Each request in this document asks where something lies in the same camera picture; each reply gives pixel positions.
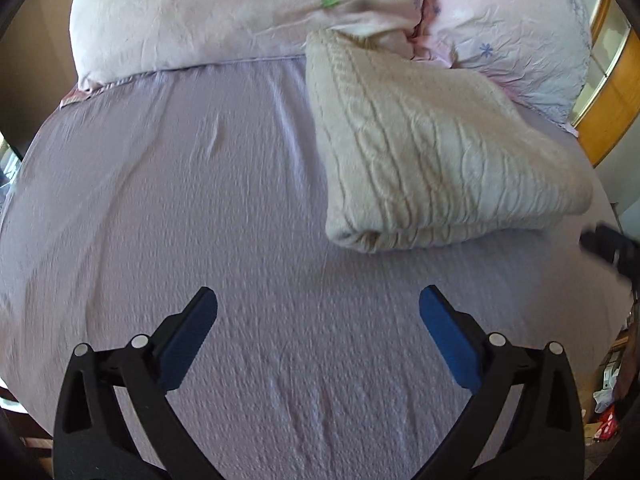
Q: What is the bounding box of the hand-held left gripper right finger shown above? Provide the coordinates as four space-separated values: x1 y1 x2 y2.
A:
416 284 586 480

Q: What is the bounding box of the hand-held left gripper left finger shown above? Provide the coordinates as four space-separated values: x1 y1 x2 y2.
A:
53 286 219 480

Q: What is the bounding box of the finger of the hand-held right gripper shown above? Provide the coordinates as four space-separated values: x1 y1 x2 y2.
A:
579 223 636 278

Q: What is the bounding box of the beige knit blanket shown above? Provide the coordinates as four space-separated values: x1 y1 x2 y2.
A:
304 29 595 255

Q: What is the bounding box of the lavender bed sheet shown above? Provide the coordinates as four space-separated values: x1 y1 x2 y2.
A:
0 55 632 475

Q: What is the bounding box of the wooden headboard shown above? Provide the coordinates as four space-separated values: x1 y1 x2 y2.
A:
570 0 640 169

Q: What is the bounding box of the pink floral pillow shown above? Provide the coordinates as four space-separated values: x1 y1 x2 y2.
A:
60 0 435 110
419 0 592 137

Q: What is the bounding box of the pink floral pillow left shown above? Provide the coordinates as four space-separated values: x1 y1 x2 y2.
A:
60 0 435 110

